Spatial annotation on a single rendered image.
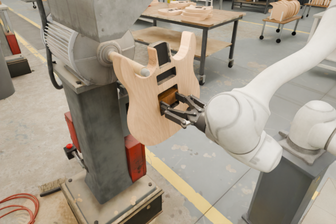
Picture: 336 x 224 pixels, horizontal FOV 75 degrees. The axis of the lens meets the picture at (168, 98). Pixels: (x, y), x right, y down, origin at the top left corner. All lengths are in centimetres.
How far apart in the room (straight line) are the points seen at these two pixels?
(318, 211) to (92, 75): 82
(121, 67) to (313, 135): 93
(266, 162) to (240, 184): 140
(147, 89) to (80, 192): 103
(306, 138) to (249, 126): 79
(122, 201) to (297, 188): 97
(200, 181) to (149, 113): 125
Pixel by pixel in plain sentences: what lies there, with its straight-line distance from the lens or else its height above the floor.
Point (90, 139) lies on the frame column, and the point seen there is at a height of 79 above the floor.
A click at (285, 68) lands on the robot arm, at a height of 132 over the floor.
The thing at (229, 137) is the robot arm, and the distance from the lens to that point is 47.
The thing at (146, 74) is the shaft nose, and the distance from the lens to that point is 65.
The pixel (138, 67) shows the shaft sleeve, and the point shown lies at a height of 126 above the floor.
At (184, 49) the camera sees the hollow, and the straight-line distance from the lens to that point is 84.
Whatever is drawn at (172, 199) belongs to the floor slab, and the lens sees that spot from 184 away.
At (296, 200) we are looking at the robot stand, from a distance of 144.
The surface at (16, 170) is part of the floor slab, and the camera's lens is 240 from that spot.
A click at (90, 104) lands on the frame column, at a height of 98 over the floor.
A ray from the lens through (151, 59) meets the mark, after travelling 76.
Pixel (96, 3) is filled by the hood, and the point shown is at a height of 146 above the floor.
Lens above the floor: 152
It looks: 31 degrees down
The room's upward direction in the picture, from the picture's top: straight up
